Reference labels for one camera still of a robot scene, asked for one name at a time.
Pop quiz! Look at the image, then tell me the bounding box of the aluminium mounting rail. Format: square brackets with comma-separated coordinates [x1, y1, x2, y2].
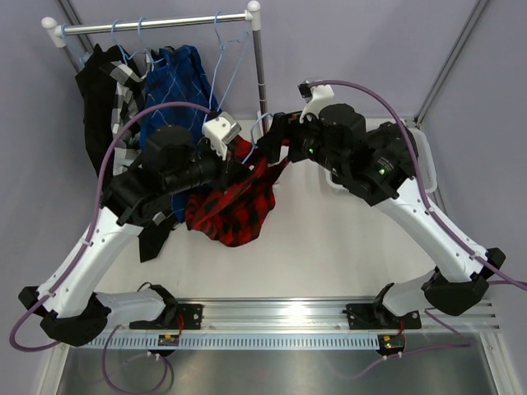
[94, 298, 501, 332]

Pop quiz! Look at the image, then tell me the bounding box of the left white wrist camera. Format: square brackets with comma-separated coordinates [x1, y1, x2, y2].
[203, 112, 241, 160]

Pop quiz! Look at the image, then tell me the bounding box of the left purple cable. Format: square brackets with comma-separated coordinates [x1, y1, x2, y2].
[8, 101, 213, 353]

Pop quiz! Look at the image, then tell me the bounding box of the right aluminium frame post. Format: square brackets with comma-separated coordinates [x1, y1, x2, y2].
[413, 0, 492, 128]

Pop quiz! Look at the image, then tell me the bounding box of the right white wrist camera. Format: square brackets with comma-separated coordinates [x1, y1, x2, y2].
[298, 79, 334, 123]

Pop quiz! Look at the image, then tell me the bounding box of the dark pinstriped shirt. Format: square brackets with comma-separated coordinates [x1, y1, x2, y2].
[366, 122, 412, 164]

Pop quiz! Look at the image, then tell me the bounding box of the blue plaid shirt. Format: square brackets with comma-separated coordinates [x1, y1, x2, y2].
[139, 44, 226, 223]

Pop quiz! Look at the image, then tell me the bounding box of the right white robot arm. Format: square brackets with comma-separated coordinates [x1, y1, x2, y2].
[256, 104, 506, 328]

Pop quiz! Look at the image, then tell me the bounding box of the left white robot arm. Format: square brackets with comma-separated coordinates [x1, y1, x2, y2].
[19, 115, 241, 346]

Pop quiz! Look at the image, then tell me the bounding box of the blue hanger of red shirt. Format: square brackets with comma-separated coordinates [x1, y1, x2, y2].
[241, 113, 272, 165]

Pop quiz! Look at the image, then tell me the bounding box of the aluminium frame post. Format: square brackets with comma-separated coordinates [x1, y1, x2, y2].
[54, 0, 94, 73]
[413, 0, 492, 128]

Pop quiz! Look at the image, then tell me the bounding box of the blue hanger of black shirt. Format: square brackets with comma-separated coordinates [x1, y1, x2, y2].
[60, 24, 87, 69]

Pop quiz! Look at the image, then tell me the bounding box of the metal clothes rack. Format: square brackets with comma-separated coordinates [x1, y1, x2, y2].
[41, 1, 268, 114]

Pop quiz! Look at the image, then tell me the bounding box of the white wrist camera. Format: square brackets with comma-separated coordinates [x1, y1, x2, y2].
[203, 112, 241, 160]
[298, 79, 334, 123]

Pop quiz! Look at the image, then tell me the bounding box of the grey white plaid shirt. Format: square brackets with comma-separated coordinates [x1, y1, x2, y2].
[100, 60, 147, 175]

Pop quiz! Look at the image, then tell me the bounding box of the light blue wire hanger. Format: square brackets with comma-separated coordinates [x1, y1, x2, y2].
[203, 10, 250, 111]

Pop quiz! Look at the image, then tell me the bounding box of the left aluminium frame post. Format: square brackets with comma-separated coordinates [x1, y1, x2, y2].
[54, 0, 94, 73]

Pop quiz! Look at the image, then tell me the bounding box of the white plastic basket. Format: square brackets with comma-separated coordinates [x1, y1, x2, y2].
[324, 128, 437, 194]

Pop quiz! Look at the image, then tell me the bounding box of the white slotted cable duct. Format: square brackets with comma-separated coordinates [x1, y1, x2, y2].
[85, 332, 380, 351]

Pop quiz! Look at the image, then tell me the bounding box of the blue hanger of grey shirt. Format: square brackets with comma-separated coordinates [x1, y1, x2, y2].
[112, 19, 143, 67]

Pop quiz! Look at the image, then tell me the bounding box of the red black plaid shirt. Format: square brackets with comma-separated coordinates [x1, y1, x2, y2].
[184, 137, 288, 248]

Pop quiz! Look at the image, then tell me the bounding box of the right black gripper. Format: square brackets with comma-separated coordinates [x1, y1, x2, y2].
[257, 105, 347, 179]

